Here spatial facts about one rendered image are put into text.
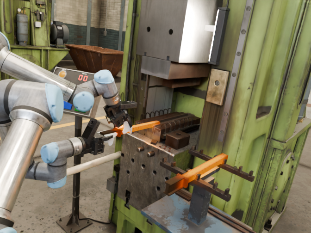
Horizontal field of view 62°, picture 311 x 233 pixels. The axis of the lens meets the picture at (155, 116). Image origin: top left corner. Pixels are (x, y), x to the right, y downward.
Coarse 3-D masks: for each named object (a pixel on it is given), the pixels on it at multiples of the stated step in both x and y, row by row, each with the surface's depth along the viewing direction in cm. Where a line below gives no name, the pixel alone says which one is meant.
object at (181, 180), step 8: (208, 160) 110; (216, 160) 111; (200, 168) 102; (208, 168) 105; (176, 176) 92; (184, 176) 94; (192, 176) 96; (168, 184) 87; (176, 184) 90; (184, 184) 93; (168, 192) 88
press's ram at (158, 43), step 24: (144, 0) 137; (168, 0) 128; (192, 0) 123; (216, 0) 139; (144, 24) 140; (168, 24) 130; (192, 24) 129; (144, 48) 142; (168, 48) 132; (192, 48) 135
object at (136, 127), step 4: (140, 124) 141; (144, 124) 142; (148, 124) 143; (152, 124) 146; (116, 128) 129; (120, 128) 132; (132, 128) 134; (136, 128) 137; (140, 128) 139; (144, 128) 142; (100, 132) 122; (104, 132) 122; (108, 132) 123; (112, 132) 124; (116, 132) 128; (120, 132) 127; (128, 132) 133; (120, 136) 128
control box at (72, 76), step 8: (56, 72) 171; (72, 72) 169; (80, 72) 168; (72, 80) 168; (80, 80) 166; (88, 80) 166; (96, 104) 165; (64, 112) 168; (72, 112) 162; (80, 112) 161; (88, 112) 160
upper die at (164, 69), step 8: (144, 56) 143; (144, 64) 144; (152, 64) 140; (160, 64) 137; (168, 64) 134; (176, 64) 137; (184, 64) 142; (192, 64) 148; (200, 64) 155; (208, 64) 162; (144, 72) 145; (152, 72) 141; (160, 72) 138; (168, 72) 134; (176, 72) 139; (184, 72) 145; (192, 72) 151; (200, 72) 158; (208, 72) 165
